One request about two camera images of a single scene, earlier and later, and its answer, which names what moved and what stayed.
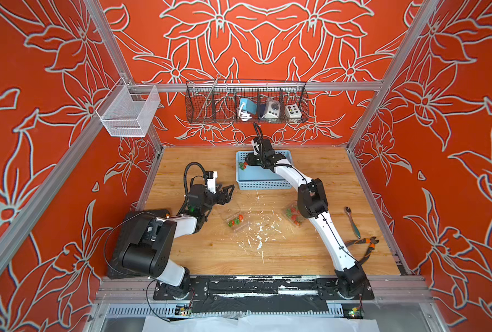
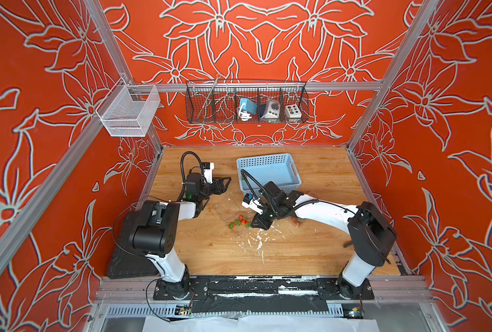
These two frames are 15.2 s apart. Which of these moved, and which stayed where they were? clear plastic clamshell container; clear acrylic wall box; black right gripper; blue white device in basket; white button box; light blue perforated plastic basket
Moved: light blue perforated plastic basket; black right gripper
Stayed: blue white device in basket; clear plastic clamshell container; white button box; clear acrylic wall box
